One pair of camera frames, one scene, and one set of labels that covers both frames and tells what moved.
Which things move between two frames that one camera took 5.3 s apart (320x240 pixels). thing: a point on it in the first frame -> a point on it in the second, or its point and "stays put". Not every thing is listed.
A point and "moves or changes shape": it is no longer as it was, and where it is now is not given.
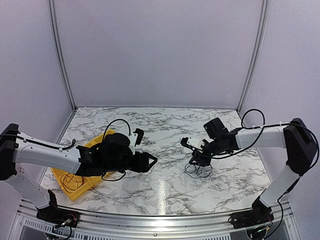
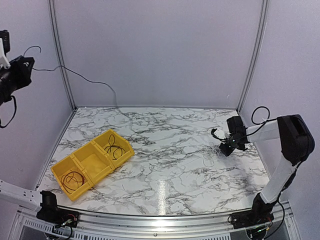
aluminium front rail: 29,226 stays put
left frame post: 56,42 stays put
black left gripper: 141,165 -> 25,75
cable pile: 196,171 moves or changes shape
